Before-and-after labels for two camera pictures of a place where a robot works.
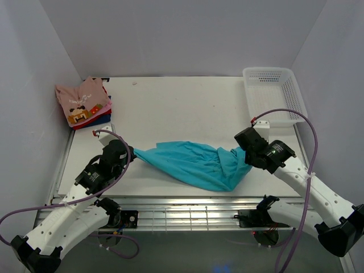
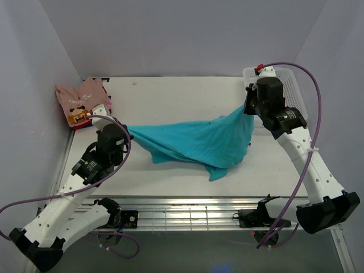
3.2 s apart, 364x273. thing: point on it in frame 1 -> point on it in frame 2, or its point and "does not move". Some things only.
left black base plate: x=117 y=220 does not move
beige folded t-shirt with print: x=82 y=99 does not move
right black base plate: x=253 y=218 does not move
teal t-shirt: x=203 y=165 -> x=218 y=144
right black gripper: x=247 y=158 -> x=251 y=91
